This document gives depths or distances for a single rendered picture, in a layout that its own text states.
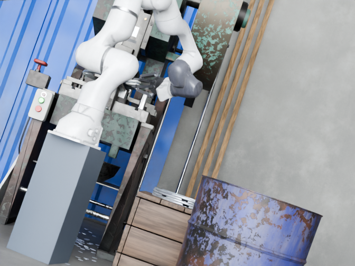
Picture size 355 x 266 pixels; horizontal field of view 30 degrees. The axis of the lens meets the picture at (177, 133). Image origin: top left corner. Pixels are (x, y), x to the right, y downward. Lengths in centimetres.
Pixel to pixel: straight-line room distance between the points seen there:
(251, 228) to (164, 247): 57
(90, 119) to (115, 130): 62
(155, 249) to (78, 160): 44
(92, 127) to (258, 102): 223
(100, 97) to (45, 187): 39
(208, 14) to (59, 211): 115
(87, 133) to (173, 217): 45
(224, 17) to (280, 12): 168
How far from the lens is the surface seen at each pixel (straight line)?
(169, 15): 274
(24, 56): 461
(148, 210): 252
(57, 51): 457
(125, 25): 255
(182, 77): 286
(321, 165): 459
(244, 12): 336
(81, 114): 248
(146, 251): 253
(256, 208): 203
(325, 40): 469
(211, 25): 303
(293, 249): 210
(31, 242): 250
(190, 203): 257
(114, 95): 317
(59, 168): 247
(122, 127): 309
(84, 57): 256
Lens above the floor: 43
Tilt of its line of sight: 4 degrees up
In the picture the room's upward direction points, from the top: 19 degrees clockwise
